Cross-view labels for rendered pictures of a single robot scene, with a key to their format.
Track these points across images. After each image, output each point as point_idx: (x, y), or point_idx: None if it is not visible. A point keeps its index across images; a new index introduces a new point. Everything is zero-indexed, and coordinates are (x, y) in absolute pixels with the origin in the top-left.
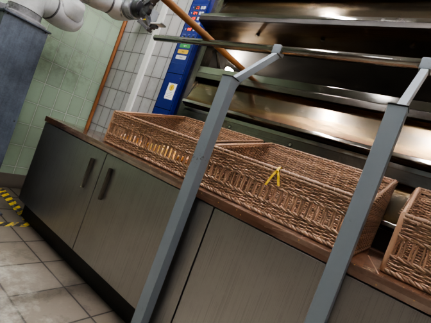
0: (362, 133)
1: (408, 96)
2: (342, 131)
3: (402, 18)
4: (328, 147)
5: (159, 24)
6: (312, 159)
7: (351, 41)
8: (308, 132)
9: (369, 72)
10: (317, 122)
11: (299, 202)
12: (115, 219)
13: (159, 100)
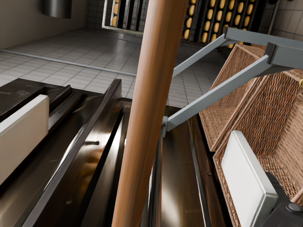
0: (181, 179)
1: (208, 44)
2: (186, 191)
3: (81, 128)
4: (208, 202)
5: (245, 138)
6: (232, 205)
7: (79, 178)
8: (206, 209)
9: (88, 219)
10: (183, 214)
11: (289, 197)
12: None
13: None
